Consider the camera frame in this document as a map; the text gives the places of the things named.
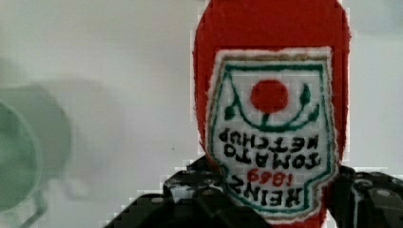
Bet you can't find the green cup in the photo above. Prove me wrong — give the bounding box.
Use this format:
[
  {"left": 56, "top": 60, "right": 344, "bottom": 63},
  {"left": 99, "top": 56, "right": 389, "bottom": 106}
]
[{"left": 1, "top": 85, "right": 71, "bottom": 228}]

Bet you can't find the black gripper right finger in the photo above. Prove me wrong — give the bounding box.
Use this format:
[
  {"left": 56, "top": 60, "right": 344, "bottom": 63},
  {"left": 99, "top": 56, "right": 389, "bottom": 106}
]
[{"left": 327, "top": 166, "right": 403, "bottom": 228}]

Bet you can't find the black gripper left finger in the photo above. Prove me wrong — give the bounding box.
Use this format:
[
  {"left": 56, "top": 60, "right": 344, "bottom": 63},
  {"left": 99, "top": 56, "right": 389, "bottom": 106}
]
[{"left": 104, "top": 158, "right": 272, "bottom": 228}]

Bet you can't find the red plush ketchup bottle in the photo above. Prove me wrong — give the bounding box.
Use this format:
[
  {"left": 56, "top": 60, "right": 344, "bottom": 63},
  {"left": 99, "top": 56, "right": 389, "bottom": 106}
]
[{"left": 193, "top": 0, "right": 351, "bottom": 228}]

